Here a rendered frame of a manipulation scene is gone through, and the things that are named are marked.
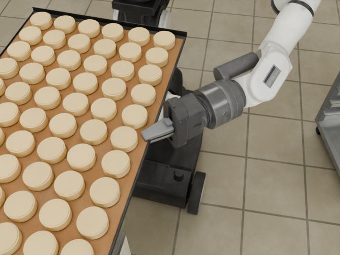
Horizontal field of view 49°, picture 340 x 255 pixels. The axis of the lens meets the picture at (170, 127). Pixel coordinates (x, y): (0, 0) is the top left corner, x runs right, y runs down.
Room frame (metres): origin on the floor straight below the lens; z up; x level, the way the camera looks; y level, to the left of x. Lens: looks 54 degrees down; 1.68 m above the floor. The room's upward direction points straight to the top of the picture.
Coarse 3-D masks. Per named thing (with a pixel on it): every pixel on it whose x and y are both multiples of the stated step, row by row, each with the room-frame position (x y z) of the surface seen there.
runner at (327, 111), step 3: (324, 108) 1.16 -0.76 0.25; (327, 108) 1.16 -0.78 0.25; (330, 108) 1.16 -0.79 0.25; (333, 108) 1.17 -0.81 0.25; (336, 108) 1.17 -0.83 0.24; (339, 108) 1.17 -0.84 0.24; (324, 111) 1.16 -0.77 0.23; (327, 111) 1.16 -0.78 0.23; (330, 111) 1.16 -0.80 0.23; (333, 111) 1.16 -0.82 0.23; (336, 111) 1.16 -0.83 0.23; (339, 111) 1.16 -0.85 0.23; (324, 114) 1.14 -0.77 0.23; (327, 114) 1.14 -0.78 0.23; (330, 114) 1.14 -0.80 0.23; (333, 114) 1.14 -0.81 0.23; (336, 114) 1.14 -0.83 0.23
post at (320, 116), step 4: (336, 76) 1.19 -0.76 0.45; (336, 80) 1.18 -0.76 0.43; (332, 84) 1.19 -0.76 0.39; (336, 84) 1.17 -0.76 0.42; (332, 88) 1.18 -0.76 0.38; (328, 92) 1.19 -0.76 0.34; (332, 92) 1.17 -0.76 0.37; (336, 92) 1.17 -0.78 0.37; (328, 96) 1.18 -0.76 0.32; (324, 100) 1.19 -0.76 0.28; (328, 100) 1.17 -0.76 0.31; (324, 104) 1.18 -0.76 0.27; (328, 104) 1.16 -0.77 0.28; (320, 108) 1.19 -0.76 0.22; (320, 112) 1.18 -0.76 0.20; (316, 116) 1.19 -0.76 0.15; (320, 116) 1.16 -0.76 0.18; (324, 116) 1.17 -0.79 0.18; (316, 120) 1.17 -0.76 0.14; (320, 120) 1.17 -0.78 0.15
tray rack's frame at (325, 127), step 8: (328, 120) 1.17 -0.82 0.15; (336, 120) 1.17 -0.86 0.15; (320, 128) 1.12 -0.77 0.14; (328, 128) 1.12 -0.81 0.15; (336, 128) 1.12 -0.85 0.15; (328, 136) 1.07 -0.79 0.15; (336, 136) 1.07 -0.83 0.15; (328, 144) 1.02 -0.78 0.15; (336, 144) 1.02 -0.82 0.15; (336, 152) 0.97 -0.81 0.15; (336, 160) 0.92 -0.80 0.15; (336, 168) 0.89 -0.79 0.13
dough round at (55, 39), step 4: (48, 32) 0.69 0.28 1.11; (52, 32) 0.69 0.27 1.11; (56, 32) 0.69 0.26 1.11; (60, 32) 0.69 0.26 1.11; (44, 36) 0.68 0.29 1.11; (48, 36) 0.68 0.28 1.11; (52, 36) 0.68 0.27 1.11; (56, 36) 0.68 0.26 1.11; (60, 36) 0.68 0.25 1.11; (64, 36) 0.68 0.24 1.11; (44, 40) 0.67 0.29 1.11; (48, 40) 0.66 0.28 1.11; (52, 40) 0.66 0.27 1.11; (56, 40) 0.66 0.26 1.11; (60, 40) 0.66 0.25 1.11; (64, 40) 0.67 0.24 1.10; (48, 44) 0.66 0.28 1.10; (52, 44) 0.65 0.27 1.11; (56, 44) 0.66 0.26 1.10; (60, 44) 0.66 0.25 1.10; (64, 44) 0.67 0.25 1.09; (52, 48) 0.65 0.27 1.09; (56, 48) 0.66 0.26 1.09
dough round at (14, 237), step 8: (0, 224) 0.23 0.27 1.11; (8, 224) 0.23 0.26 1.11; (0, 232) 0.21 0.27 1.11; (8, 232) 0.21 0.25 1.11; (16, 232) 0.21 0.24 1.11; (0, 240) 0.20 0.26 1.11; (8, 240) 0.20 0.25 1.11; (16, 240) 0.20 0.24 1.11; (0, 248) 0.19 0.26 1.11; (8, 248) 0.19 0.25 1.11; (16, 248) 0.19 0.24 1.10
